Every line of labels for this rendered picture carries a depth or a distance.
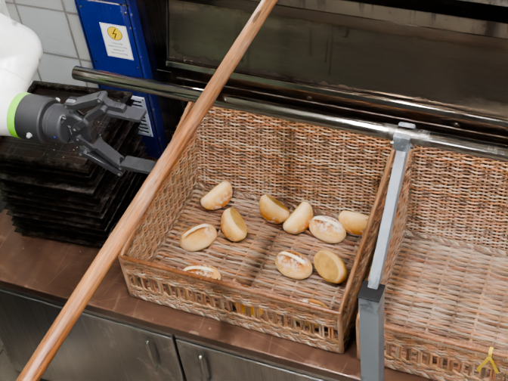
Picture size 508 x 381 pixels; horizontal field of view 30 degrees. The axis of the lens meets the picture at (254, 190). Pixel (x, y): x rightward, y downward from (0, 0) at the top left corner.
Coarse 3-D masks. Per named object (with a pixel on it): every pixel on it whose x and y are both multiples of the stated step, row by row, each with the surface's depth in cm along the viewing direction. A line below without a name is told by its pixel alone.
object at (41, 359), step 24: (264, 0) 205; (240, 48) 195; (216, 72) 190; (216, 96) 187; (192, 120) 181; (168, 168) 173; (144, 192) 169; (120, 240) 162; (96, 264) 158; (96, 288) 157; (72, 312) 152; (48, 336) 149; (48, 360) 147
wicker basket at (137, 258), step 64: (256, 128) 240; (320, 128) 232; (192, 192) 253; (256, 192) 250; (320, 192) 242; (384, 192) 220; (128, 256) 221; (192, 256) 238; (256, 256) 237; (256, 320) 218; (320, 320) 208
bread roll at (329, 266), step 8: (320, 256) 227; (328, 256) 226; (336, 256) 226; (320, 264) 227; (328, 264) 225; (336, 264) 224; (344, 264) 226; (320, 272) 227; (328, 272) 225; (336, 272) 224; (344, 272) 224; (328, 280) 225; (336, 280) 224
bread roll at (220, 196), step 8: (224, 184) 246; (208, 192) 245; (216, 192) 245; (224, 192) 246; (232, 192) 249; (200, 200) 246; (208, 200) 244; (216, 200) 245; (224, 200) 246; (208, 208) 246; (216, 208) 246
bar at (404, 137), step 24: (72, 72) 201; (96, 72) 199; (168, 96) 194; (192, 96) 192; (240, 96) 189; (312, 120) 183; (336, 120) 182; (360, 120) 181; (408, 144) 177; (432, 144) 176; (456, 144) 174; (480, 144) 173; (384, 216) 180; (384, 240) 180; (384, 264) 181; (384, 288) 180; (360, 312) 183; (360, 336) 189
